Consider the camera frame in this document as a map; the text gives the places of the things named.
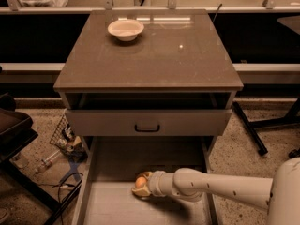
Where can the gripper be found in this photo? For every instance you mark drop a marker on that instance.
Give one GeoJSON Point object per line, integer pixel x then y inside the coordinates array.
{"type": "Point", "coordinates": [155, 183]}

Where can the orange fruit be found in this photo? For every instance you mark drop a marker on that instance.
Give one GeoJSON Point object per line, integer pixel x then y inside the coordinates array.
{"type": "Point", "coordinates": [140, 182]}

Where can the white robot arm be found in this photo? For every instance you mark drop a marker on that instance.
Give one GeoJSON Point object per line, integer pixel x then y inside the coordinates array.
{"type": "Point", "coordinates": [279, 195]}

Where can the open grey middle drawer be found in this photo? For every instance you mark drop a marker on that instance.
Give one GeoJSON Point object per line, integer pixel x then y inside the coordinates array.
{"type": "Point", "coordinates": [114, 162]}

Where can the grey top drawer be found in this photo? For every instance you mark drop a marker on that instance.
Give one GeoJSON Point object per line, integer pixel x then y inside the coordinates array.
{"type": "Point", "coordinates": [172, 123]}

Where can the grey drawer cabinet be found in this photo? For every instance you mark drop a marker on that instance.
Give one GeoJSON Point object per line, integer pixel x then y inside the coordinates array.
{"type": "Point", "coordinates": [177, 62]}

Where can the clear plastic bottle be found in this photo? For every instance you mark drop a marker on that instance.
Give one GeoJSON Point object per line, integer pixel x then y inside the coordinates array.
{"type": "Point", "coordinates": [47, 162]}

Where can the black chair on left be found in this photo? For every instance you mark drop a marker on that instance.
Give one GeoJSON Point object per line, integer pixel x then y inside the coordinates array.
{"type": "Point", "coordinates": [15, 134]}

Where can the white bowl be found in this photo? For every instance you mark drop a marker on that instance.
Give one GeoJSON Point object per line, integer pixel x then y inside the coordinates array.
{"type": "Point", "coordinates": [125, 30]}

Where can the black stand leg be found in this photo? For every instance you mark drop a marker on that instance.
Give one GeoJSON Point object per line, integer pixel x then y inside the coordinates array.
{"type": "Point", "coordinates": [292, 117]}

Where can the black drawer handle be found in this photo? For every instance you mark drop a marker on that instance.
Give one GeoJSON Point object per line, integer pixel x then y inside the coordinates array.
{"type": "Point", "coordinates": [147, 129]}

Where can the wire basket with clutter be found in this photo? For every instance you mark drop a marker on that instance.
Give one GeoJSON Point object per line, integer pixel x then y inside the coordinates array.
{"type": "Point", "coordinates": [66, 141]}

